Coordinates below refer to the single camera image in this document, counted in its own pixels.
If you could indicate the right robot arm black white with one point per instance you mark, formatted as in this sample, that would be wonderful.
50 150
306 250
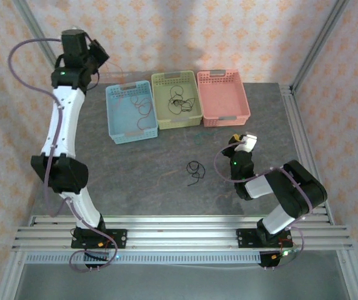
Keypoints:
294 190

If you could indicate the yellow-green perforated plastic basket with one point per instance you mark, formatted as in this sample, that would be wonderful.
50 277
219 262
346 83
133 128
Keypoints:
178 118

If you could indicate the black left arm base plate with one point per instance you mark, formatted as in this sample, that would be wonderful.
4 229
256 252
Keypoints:
120 237

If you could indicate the aluminium frame post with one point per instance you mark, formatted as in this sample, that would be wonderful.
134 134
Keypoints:
318 43
33 25

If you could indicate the pink perforated plastic basket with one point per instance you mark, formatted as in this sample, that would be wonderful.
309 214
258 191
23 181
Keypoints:
222 97

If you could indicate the rubber band pile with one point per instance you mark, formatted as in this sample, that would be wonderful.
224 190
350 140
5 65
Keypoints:
181 101
141 106

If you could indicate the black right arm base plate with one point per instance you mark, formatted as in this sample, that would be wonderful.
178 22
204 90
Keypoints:
244 237

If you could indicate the aluminium side rail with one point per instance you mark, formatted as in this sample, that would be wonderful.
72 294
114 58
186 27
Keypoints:
294 125

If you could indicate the blue perforated plastic basket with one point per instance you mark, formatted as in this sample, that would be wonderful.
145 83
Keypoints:
122 115

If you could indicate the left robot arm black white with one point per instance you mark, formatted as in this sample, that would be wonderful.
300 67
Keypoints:
63 125

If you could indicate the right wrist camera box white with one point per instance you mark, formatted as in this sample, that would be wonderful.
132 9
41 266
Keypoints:
250 142

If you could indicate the aluminium mounting rail beam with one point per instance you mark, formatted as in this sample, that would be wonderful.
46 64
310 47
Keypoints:
181 234

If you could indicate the aluminium frame leg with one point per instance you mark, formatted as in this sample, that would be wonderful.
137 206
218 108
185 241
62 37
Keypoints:
352 275
10 275

